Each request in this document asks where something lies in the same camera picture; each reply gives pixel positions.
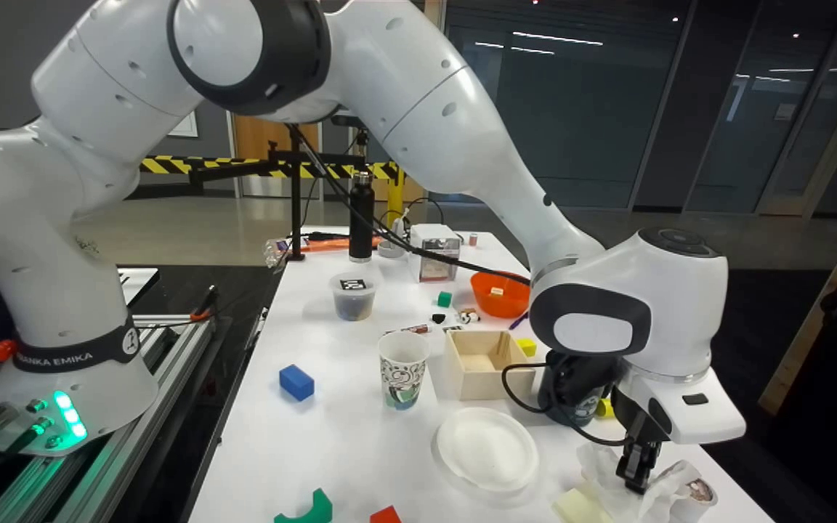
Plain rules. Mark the patterned paper cup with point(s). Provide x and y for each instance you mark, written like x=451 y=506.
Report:
x=402 y=368

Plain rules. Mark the black water bottle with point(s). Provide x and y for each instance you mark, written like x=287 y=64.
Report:
x=363 y=217

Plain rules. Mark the wooden open box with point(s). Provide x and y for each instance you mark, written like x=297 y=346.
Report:
x=485 y=368

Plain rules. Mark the yellow rectangular block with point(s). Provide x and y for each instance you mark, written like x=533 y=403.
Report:
x=527 y=346

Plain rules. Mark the dark blue mug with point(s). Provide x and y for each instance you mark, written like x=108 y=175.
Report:
x=573 y=385

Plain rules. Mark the blue rectangular block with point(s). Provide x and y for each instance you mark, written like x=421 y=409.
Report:
x=296 y=382

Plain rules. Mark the red letter E cube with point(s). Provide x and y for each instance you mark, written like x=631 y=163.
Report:
x=384 y=516

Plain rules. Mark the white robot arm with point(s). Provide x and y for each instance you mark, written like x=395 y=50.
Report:
x=628 y=320

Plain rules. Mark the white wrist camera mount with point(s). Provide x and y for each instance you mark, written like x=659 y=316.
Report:
x=698 y=414

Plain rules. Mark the white plastic plate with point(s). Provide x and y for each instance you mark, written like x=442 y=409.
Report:
x=488 y=452

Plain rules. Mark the yellow cylinder block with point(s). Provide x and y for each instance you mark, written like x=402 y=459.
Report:
x=605 y=409

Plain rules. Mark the black camera stand pole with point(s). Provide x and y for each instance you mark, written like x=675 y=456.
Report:
x=302 y=149

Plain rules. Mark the yellow sticky note pad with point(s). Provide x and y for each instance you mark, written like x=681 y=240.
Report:
x=576 y=506

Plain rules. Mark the green arch block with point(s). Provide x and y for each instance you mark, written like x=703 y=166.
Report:
x=322 y=510

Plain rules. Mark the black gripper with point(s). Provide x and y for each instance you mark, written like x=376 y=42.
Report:
x=647 y=429

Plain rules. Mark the orange plastic bowl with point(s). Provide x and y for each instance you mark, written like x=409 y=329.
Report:
x=498 y=294

